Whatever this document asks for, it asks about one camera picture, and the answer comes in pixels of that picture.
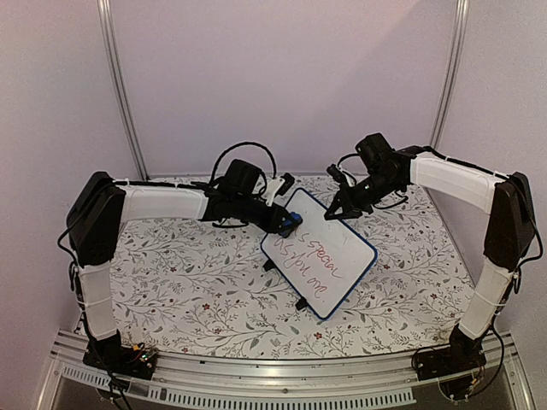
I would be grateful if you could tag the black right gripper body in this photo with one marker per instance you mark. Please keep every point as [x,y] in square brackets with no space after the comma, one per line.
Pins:
[367,196]

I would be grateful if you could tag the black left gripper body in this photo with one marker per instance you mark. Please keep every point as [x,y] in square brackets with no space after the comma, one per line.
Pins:
[244,213]

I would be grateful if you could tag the blue whiteboard eraser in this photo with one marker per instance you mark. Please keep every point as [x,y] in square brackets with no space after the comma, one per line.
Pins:
[290,224]

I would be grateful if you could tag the small blue-framed whiteboard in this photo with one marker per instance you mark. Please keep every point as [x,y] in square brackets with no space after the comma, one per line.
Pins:
[322,260]

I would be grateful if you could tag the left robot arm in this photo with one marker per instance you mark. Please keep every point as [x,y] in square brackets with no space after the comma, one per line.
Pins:
[105,205]

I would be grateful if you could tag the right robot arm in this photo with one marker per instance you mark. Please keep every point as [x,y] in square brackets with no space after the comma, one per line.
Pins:
[505,198]

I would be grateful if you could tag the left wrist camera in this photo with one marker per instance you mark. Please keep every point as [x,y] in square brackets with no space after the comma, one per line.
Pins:
[277,186]

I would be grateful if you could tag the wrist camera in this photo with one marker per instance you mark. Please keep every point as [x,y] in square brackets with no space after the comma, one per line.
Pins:
[341,176]
[277,186]

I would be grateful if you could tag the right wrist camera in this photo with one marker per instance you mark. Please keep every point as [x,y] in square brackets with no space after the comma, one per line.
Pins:
[341,176]

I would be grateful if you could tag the wire whiteboard stand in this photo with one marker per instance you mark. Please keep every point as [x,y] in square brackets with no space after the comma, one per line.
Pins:
[301,302]

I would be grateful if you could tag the right aluminium frame post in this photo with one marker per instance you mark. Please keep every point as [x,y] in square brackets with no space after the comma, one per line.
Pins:
[454,60]

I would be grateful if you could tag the aluminium frame post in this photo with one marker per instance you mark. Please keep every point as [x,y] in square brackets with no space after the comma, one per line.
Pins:
[454,60]
[115,68]

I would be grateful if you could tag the front aluminium rail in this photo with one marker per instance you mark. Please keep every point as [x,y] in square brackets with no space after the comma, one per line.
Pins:
[184,381]

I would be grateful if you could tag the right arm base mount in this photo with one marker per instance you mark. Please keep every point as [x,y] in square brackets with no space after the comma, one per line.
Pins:
[448,363]

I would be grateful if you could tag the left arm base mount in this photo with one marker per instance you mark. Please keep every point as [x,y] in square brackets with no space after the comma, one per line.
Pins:
[110,355]

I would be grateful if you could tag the left aluminium frame post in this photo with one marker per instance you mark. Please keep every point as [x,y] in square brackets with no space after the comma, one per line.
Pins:
[115,68]

